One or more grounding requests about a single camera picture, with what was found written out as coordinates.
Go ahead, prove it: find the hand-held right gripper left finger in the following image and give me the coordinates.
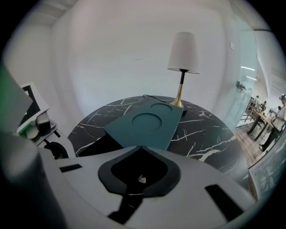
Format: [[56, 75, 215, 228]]
[[55, 145, 142, 221]]

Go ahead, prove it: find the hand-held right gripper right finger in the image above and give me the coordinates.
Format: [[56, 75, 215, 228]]
[[124, 145, 257, 229]]

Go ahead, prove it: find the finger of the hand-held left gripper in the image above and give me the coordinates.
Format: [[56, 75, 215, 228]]
[[37, 128, 77, 160]]

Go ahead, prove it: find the white shade gold table lamp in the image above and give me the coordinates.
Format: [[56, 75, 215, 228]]
[[167, 31, 201, 112]]

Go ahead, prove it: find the dark teal tray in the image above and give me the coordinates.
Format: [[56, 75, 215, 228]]
[[77, 102, 184, 157]]

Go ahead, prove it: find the metal door handle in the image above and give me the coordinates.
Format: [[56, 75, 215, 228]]
[[235, 80, 247, 93]]

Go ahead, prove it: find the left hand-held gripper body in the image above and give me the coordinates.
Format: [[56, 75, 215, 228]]
[[17, 82, 59, 145]]

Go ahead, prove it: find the black lamp cable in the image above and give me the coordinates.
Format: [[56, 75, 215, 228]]
[[142, 94, 168, 104]]

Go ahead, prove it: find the round black marble table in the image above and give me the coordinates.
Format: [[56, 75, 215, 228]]
[[67, 95, 250, 190]]

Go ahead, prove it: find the wooden office desk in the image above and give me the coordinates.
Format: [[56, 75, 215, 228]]
[[244, 109, 275, 142]]

